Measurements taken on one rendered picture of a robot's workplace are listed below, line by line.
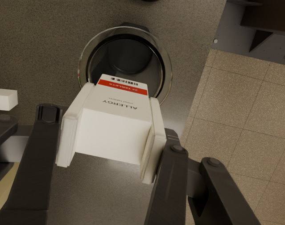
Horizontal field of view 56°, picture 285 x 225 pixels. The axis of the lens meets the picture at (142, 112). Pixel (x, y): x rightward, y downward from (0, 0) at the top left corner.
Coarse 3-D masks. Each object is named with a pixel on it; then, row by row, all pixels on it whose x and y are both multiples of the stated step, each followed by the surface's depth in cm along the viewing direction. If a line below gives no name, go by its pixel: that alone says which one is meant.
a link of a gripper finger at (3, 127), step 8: (0, 120) 12; (8, 120) 12; (16, 120) 13; (0, 128) 12; (8, 128) 12; (16, 128) 12; (0, 136) 11; (8, 136) 12; (0, 144) 11; (0, 168) 12; (8, 168) 13; (0, 176) 12
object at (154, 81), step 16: (112, 32) 29; (128, 32) 29; (144, 32) 29; (96, 48) 29; (160, 48) 29; (80, 64) 30; (96, 64) 36; (112, 64) 50; (160, 64) 30; (80, 80) 30; (96, 80) 34; (144, 80) 42; (160, 80) 32; (160, 96) 31
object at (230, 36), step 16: (240, 0) 135; (256, 0) 125; (272, 0) 110; (224, 16) 137; (240, 16) 137; (256, 16) 121; (272, 16) 107; (224, 32) 140; (240, 32) 140; (256, 32) 140; (272, 32) 124; (224, 48) 143; (240, 48) 143; (256, 48) 143; (272, 48) 143
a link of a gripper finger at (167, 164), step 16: (176, 160) 13; (160, 176) 11; (176, 176) 11; (160, 192) 10; (176, 192) 10; (160, 208) 9; (176, 208) 9; (144, 224) 11; (160, 224) 9; (176, 224) 9
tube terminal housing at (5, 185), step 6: (18, 162) 53; (12, 168) 51; (6, 174) 49; (12, 174) 50; (6, 180) 48; (12, 180) 48; (0, 186) 46; (6, 186) 46; (0, 192) 45; (6, 192) 46; (0, 198) 44; (6, 198) 47; (0, 204) 45
